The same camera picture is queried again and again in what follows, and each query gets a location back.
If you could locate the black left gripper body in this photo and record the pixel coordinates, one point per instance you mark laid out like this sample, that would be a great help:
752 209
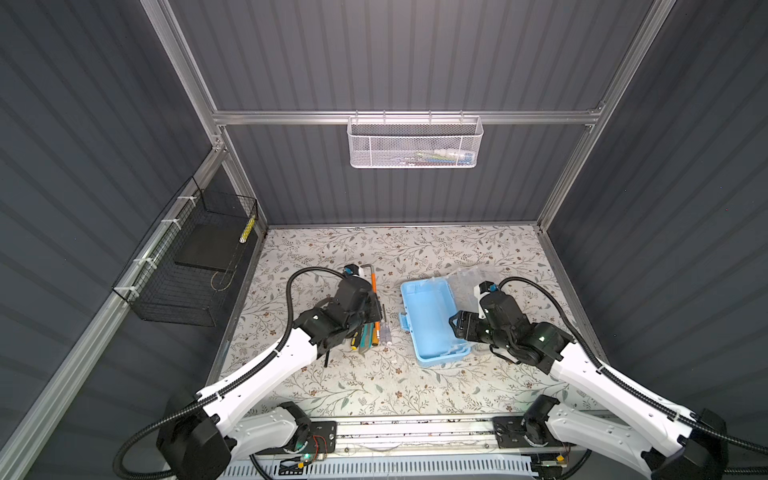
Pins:
369 312

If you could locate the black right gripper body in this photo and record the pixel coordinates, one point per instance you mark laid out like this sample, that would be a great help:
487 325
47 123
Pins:
475 328

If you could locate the orange handled hex key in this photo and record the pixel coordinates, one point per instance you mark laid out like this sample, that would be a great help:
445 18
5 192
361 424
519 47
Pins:
369 335

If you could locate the clear tool box lid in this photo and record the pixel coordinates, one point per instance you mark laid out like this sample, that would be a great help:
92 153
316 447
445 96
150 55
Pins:
464 281

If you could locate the light blue plastic tool box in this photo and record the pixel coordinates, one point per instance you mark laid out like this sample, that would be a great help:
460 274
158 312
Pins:
428 306

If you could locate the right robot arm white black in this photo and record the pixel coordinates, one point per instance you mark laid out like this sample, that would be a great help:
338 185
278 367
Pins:
655 437

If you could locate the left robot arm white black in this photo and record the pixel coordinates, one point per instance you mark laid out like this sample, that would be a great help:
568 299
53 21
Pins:
201 445

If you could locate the yellow green tube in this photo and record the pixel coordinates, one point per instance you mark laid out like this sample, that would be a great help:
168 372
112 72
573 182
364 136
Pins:
243 238

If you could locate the black pad in basket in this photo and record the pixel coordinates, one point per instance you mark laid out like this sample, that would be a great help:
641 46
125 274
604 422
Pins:
210 247

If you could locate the items in white basket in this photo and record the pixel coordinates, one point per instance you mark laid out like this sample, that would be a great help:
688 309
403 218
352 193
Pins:
456 157

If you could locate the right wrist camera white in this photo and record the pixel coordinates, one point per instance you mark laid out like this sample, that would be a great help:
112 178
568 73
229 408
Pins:
484 288

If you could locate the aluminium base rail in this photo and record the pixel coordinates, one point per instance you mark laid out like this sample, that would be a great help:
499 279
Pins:
414 432

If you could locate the white wire mesh basket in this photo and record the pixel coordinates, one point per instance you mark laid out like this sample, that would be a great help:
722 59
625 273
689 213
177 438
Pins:
378 142

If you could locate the black wire mesh basket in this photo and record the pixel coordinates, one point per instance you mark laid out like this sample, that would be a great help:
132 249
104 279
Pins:
158 290

